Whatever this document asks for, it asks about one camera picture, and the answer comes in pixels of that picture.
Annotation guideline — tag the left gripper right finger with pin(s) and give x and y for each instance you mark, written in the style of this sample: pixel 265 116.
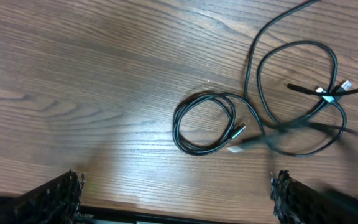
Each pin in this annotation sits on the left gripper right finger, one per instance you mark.
pixel 295 202

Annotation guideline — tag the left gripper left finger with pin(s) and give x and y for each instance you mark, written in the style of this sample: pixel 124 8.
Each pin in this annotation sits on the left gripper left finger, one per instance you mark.
pixel 54 202

